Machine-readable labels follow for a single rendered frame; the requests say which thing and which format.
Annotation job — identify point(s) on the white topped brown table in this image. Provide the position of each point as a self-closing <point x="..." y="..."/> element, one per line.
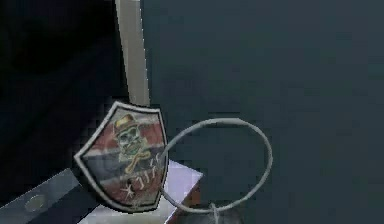
<point x="181" y="180"/>

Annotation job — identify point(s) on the grey flat slab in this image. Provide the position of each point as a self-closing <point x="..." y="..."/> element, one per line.
<point x="50" y="193"/>

